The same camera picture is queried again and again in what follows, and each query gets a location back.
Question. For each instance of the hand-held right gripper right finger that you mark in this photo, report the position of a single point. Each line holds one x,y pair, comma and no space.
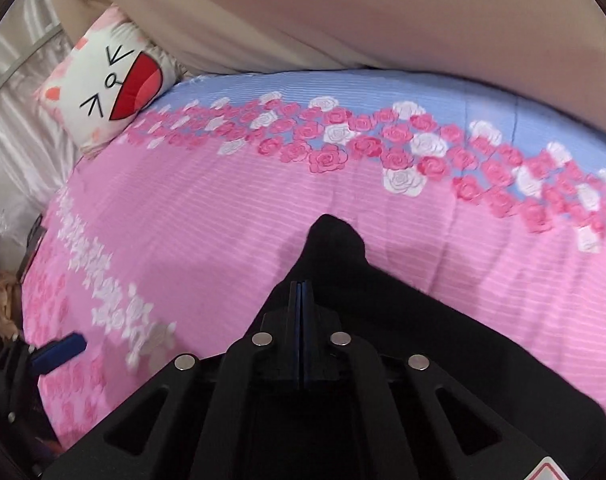
308,330

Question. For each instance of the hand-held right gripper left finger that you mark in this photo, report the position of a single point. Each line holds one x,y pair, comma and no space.
294,330

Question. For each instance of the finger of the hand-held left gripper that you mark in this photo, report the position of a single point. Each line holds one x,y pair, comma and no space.
58,354

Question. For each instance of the black pants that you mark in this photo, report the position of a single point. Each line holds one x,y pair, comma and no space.
343,250

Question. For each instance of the pink rose print bed sheet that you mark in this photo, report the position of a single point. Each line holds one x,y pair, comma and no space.
208,220

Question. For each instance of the shiny white curtain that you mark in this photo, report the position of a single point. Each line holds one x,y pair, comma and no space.
18,125

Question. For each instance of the cartoon face pillow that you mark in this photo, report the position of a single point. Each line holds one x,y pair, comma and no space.
108,80

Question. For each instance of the beige quilt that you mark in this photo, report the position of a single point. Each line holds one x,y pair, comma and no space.
383,10

